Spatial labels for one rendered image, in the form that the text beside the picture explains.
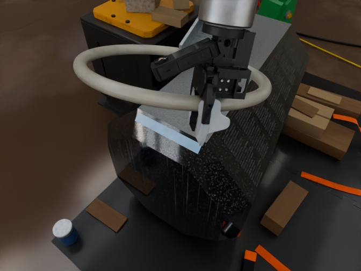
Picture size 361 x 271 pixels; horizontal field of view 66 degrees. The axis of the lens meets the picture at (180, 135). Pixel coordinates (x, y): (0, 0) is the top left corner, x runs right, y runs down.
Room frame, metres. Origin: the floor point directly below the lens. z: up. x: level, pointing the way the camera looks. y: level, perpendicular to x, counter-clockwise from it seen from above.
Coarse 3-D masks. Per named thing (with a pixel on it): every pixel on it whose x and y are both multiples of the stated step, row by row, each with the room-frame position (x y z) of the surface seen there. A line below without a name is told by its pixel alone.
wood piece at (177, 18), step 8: (160, 8) 1.67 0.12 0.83; (168, 8) 1.67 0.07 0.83; (152, 16) 1.62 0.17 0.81; (160, 16) 1.59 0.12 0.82; (168, 16) 1.57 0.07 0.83; (176, 16) 1.57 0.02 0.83; (184, 16) 1.57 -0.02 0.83; (168, 24) 1.57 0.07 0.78; (176, 24) 1.54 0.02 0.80; (184, 24) 1.57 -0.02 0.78
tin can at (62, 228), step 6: (60, 222) 0.64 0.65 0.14; (66, 222) 0.64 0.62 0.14; (54, 228) 0.61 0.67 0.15; (60, 228) 0.61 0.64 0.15; (66, 228) 0.61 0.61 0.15; (72, 228) 0.61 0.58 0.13; (54, 234) 0.57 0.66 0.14; (60, 234) 0.57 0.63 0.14; (66, 234) 0.57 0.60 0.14; (72, 234) 0.59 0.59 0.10; (60, 240) 0.56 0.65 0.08; (66, 240) 0.56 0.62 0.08; (72, 240) 0.58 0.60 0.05
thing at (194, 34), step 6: (198, 24) 0.99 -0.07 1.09; (192, 30) 0.92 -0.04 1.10; (198, 30) 0.99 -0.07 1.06; (186, 36) 0.87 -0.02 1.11; (192, 36) 0.92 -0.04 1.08; (198, 36) 0.95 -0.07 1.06; (204, 36) 0.95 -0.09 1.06; (210, 36) 0.95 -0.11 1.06; (180, 42) 0.82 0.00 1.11; (186, 42) 0.85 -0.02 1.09; (192, 42) 0.90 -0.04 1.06; (180, 48) 0.81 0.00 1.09
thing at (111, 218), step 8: (96, 200) 0.83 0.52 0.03; (88, 208) 0.78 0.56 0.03; (96, 208) 0.78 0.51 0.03; (104, 208) 0.78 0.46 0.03; (112, 208) 0.78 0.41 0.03; (96, 216) 0.73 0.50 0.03; (104, 216) 0.73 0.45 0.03; (112, 216) 0.73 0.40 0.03; (120, 216) 0.73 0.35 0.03; (112, 224) 0.68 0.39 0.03; (120, 224) 0.68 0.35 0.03
